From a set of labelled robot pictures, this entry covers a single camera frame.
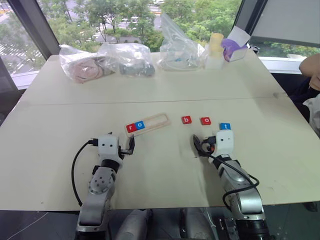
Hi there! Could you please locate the plastic bag with grey object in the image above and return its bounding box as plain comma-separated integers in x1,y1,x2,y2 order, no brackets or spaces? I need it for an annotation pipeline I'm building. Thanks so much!
97,42,156,79

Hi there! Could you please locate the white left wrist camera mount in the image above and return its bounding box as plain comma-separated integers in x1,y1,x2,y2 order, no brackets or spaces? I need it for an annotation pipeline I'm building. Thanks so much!
97,135,120,161

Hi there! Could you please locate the grey rounded robot leg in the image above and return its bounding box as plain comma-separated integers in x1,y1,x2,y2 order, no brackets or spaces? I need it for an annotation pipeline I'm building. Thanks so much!
115,208,154,240

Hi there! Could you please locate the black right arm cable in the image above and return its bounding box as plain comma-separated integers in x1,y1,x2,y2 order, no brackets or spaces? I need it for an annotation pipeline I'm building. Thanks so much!
206,151,260,211

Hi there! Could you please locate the wooden letter tray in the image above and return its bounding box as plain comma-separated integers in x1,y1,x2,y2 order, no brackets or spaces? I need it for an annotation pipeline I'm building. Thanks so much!
123,112,173,138

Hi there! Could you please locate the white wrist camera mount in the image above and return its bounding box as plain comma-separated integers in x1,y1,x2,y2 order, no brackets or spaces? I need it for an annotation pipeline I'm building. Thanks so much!
215,129,235,158
97,135,120,161

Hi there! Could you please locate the white cloth on person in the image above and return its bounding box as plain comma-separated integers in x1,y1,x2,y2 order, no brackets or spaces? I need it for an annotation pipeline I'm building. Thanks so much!
302,94,320,139

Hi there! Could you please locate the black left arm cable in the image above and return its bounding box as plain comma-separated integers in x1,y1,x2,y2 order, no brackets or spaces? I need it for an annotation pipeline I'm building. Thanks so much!
70,138,99,208

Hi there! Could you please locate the dark window frame pillar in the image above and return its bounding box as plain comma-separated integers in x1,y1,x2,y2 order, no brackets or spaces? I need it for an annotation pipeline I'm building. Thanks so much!
6,0,61,61

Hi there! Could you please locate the yellow and white plastic container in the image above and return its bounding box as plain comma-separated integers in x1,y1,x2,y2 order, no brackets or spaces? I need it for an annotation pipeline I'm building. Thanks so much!
204,32,225,70

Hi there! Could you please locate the clear plastic bag with cables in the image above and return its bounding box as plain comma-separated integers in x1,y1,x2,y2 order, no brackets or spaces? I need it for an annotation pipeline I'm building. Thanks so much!
156,12,209,72

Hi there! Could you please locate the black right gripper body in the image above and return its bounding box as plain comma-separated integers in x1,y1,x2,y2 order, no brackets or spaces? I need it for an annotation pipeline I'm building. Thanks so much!
200,135,217,157

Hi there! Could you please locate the grey window blind panel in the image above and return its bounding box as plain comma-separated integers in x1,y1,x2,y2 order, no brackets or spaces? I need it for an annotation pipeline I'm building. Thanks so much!
233,0,320,49

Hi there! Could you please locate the purple and white paper box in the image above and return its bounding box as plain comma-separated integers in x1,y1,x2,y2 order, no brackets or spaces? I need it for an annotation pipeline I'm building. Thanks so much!
220,25,252,63

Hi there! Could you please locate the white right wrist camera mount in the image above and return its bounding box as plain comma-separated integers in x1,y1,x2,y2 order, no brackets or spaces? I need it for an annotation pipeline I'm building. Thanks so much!
215,129,235,158

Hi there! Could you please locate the plastic bag with pink cloth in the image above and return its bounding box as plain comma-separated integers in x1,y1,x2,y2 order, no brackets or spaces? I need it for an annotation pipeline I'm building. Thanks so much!
58,44,117,85

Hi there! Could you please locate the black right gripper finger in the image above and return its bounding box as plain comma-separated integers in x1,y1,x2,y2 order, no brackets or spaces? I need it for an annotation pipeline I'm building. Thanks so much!
192,134,205,158

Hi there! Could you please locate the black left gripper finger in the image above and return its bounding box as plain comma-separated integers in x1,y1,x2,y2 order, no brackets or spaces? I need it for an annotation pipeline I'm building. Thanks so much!
121,136,136,155

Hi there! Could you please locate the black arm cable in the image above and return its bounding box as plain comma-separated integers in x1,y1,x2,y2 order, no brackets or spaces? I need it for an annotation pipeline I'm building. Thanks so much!
70,138,99,208
206,151,260,211

